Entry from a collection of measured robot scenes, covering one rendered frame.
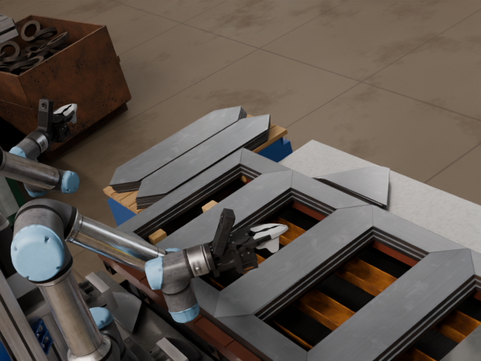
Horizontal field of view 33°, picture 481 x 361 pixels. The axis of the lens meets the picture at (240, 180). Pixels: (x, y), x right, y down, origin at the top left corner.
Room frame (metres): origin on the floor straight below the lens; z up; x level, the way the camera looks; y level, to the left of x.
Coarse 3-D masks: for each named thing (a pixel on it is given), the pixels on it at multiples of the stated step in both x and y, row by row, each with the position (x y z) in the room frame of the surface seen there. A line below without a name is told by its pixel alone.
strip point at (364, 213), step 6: (342, 210) 2.42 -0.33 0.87; (348, 210) 2.41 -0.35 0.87; (354, 210) 2.40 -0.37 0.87; (360, 210) 2.39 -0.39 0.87; (366, 210) 2.38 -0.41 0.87; (372, 210) 2.37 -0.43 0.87; (354, 216) 2.36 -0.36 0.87; (360, 216) 2.35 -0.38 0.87; (366, 216) 2.34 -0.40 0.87; (372, 216) 2.33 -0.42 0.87; (366, 222) 2.31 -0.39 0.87; (372, 222) 2.30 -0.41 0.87
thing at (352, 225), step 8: (328, 216) 2.41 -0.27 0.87; (336, 216) 2.40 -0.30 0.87; (344, 216) 2.38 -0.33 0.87; (352, 216) 2.37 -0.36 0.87; (336, 224) 2.35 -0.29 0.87; (344, 224) 2.34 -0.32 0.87; (352, 224) 2.32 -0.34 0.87; (360, 224) 2.31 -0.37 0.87; (368, 224) 2.30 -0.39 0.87; (352, 232) 2.28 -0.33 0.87; (360, 232) 2.27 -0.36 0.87
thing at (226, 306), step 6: (222, 294) 2.15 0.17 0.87; (222, 300) 2.12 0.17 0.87; (228, 300) 2.11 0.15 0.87; (216, 306) 2.10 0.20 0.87; (222, 306) 2.09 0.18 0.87; (228, 306) 2.08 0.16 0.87; (234, 306) 2.07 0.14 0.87; (222, 312) 2.06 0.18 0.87; (228, 312) 2.05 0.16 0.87; (234, 312) 2.04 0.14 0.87; (240, 312) 2.03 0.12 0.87; (246, 312) 2.03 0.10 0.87
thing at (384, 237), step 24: (240, 168) 2.95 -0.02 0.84; (288, 192) 2.66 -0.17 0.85; (168, 216) 2.76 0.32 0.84; (264, 216) 2.58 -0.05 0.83; (360, 240) 2.24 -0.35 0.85; (384, 240) 2.23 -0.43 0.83; (336, 264) 2.17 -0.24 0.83; (288, 288) 2.09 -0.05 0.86; (480, 288) 1.86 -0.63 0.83; (264, 312) 2.02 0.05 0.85; (432, 312) 1.80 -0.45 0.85; (408, 336) 1.74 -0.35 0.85; (264, 360) 1.83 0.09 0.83; (384, 360) 1.68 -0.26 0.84
